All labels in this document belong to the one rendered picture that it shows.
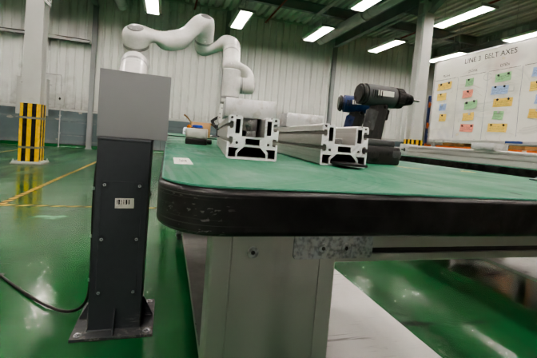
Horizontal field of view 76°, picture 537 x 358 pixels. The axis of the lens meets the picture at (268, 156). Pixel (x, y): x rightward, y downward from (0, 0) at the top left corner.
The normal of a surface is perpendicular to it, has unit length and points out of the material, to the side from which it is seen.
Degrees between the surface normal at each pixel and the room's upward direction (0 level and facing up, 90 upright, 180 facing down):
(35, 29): 90
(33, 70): 90
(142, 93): 90
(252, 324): 90
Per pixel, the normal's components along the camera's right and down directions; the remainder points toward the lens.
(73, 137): 0.28, 0.07
